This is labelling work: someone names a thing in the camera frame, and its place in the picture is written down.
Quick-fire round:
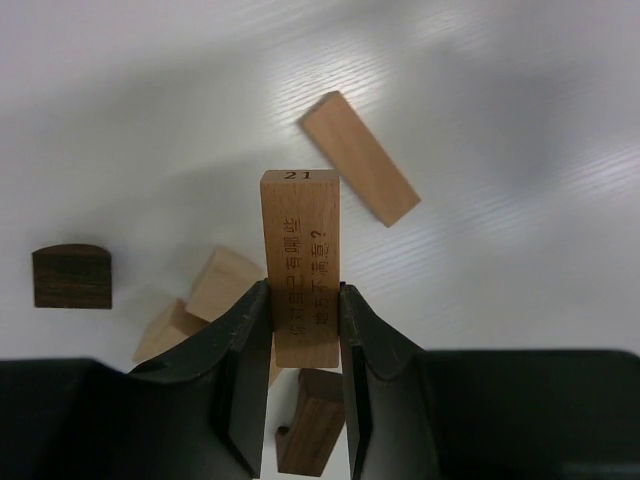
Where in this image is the printed light wood plank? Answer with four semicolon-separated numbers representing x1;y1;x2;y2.
260;170;340;368

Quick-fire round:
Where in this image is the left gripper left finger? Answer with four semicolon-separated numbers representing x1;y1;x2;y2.
1;281;272;479

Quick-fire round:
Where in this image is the dark arch wood block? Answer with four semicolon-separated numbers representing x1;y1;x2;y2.
275;368;346;477

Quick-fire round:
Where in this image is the dark half-round wood block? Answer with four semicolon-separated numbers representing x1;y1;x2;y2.
31;244;113;310

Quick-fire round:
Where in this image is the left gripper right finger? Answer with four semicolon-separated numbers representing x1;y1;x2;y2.
339;284;639;479

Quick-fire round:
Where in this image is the light wood cube block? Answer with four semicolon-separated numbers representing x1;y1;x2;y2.
133;299;209;364

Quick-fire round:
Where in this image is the plain light wood plank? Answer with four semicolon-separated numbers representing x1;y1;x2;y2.
298;91;421;227

